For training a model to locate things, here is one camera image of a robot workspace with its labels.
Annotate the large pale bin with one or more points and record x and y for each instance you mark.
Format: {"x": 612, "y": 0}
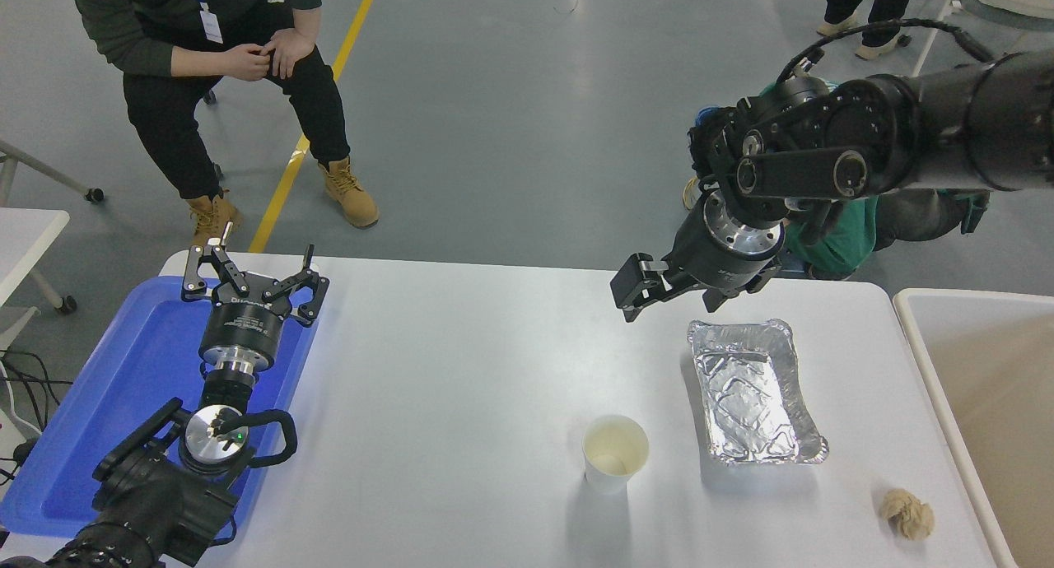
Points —
{"x": 996, "y": 387}

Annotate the white paper cup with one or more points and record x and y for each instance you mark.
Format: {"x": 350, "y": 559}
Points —
{"x": 613, "y": 449}

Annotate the person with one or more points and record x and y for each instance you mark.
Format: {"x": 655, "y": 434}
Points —
{"x": 840, "y": 239}
{"x": 873, "y": 0}
{"x": 165, "y": 107}

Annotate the silver foil tray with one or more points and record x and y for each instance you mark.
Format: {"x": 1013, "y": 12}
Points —
{"x": 749, "y": 387}

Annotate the small white side table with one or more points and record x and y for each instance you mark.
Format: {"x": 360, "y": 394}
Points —
{"x": 20, "y": 239}

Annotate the white leg with caster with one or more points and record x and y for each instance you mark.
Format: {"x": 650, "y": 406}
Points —
{"x": 49, "y": 177}

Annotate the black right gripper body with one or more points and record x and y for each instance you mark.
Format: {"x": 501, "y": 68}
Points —
{"x": 716, "y": 263}

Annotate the person's left hand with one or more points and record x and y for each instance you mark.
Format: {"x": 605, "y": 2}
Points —
{"x": 292, "y": 49}

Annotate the person's right hand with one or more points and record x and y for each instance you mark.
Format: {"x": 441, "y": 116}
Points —
{"x": 243, "y": 62}

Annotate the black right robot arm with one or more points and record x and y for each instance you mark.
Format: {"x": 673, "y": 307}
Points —
{"x": 947, "y": 115}

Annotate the blue plastic tray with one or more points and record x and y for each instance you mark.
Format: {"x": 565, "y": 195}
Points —
{"x": 107, "y": 387}

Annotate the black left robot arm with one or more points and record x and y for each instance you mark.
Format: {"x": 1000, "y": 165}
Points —
{"x": 156, "y": 502}

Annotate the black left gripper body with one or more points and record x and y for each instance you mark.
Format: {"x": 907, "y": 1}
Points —
{"x": 243, "y": 329}

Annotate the crumpled tan paper ball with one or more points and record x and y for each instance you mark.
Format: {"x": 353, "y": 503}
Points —
{"x": 906, "y": 514}

